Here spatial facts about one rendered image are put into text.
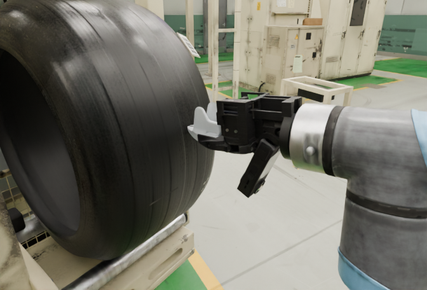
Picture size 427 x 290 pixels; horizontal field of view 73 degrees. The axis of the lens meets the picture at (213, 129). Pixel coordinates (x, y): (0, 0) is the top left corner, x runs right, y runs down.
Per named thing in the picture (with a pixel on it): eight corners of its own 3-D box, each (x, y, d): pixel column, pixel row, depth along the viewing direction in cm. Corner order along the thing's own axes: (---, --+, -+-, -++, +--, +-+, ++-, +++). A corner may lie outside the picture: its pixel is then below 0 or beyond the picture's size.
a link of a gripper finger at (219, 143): (209, 127, 50) (251, 133, 45) (210, 137, 51) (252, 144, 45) (190, 135, 47) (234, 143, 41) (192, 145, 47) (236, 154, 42)
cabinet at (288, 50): (281, 103, 493) (288, 26, 446) (258, 95, 539) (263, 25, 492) (316, 96, 536) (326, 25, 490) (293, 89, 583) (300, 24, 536)
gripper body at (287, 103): (239, 90, 48) (309, 93, 41) (242, 138, 51) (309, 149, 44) (211, 100, 43) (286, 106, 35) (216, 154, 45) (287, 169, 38)
